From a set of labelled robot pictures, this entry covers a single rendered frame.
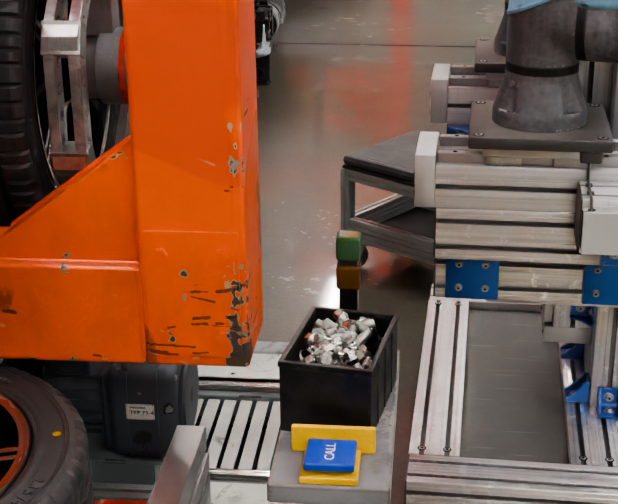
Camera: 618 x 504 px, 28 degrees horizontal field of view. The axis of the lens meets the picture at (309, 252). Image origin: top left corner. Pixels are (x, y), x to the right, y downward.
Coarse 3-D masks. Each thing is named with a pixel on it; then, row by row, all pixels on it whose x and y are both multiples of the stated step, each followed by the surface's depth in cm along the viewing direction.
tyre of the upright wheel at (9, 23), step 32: (0, 0) 198; (32, 0) 203; (0, 32) 198; (32, 32) 204; (0, 64) 198; (0, 96) 199; (32, 96) 205; (0, 128) 201; (32, 128) 205; (0, 160) 204; (32, 160) 205; (0, 192) 208; (32, 192) 209; (0, 224) 216
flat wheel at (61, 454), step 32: (0, 384) 188; (32, 384) 188; (0, 416) 184; (32, 416) 179; (64, 416) 179; (0, 448) 188; (32, 448) 171; (64, 448) 171; (0, 480) 191; (32, 480) 163; (64, 480) 164
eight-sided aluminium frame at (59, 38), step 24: (48, 0) 203; (72, 0) 203; (120, 0) 248; (48, 24) 201; (72, 24) 201; (120, 24) 250; (48, 48) 201; (72, 48) 201; (48, 72) 203; (72, 72) 202; (48, 96) 204; (72, 96) 204; (120, 120) 251; (72, 144) 209; (72, 168) 208
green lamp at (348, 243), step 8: (344, 232) 202; (352, 232) 202; (360, 232) 202; (336, 240) 200; (344, 240) 200; (352, 240) 199; (360, 240) 200; (336, 248) 200; (344, 248) 200; (352, 248) 200; (360, 248) 200; (336, 256) 201; (344, 256) 201; (352, 256) 200; (360, 256) 201
